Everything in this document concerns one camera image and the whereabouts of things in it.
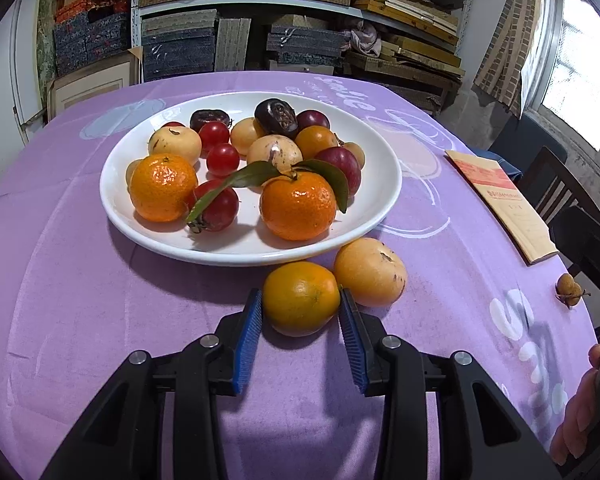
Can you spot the longan pair on twig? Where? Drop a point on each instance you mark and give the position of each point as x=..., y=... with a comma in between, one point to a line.
x=568, y=291

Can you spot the brown longan fruit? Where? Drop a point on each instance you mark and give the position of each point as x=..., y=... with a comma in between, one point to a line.
x=357, y=151
x=130, y=171

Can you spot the metal storage shelf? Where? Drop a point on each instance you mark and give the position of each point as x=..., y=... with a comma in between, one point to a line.
x=408, y=46

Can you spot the leafy orange mandarin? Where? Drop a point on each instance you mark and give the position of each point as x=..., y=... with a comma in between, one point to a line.
x=298, y=205

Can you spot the checkered curtain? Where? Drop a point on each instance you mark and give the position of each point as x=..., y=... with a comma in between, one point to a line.
x=505, y=73

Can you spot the blue folded cloth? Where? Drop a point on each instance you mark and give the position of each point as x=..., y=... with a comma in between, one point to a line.
x=512, y=171

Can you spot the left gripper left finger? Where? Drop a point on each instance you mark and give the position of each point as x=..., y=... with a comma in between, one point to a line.
x=154, y=413

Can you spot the white oval plate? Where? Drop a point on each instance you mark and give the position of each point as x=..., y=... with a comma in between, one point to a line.
x=247, y=241

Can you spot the dark wooden chair right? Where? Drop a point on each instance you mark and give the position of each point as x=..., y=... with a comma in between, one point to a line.
x=550, y=187

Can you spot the large yellow pepino melon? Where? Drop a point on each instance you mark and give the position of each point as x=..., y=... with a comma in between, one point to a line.
x=245, y=133

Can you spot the red cherry tomato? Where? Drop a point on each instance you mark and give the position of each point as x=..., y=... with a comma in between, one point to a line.
x=219, y=214
x=212, y=134
x=222, y=160
x=172, y=124

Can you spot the framed picture board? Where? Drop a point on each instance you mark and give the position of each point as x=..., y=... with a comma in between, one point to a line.
x=110, y=74

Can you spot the brown paper notebook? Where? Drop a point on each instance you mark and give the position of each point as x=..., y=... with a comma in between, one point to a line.
x=523, y=224

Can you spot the dark purple mangosteen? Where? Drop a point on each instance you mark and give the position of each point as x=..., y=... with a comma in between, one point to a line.
x=277, y=117
x=201, y=117

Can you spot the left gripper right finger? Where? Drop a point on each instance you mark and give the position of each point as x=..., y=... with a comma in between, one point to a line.
x=481, y=434

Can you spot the dark red plum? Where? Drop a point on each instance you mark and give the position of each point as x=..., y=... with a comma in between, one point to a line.
x=346, y=162
x=309, y=118

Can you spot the pale peach pepino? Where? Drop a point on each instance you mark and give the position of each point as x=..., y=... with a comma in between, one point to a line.
x=181, y=141

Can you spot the large orange mandarin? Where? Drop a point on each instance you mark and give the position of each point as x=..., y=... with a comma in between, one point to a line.
x=161, y=186

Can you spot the striped pepino melon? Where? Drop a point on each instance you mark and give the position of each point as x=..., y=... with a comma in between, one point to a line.
x=375, y=275

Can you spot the small pepino melon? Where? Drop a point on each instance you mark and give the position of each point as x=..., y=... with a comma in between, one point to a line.
x=280, y=151

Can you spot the person right hand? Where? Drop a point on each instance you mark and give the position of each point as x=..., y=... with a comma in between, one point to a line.
x=570, y=436

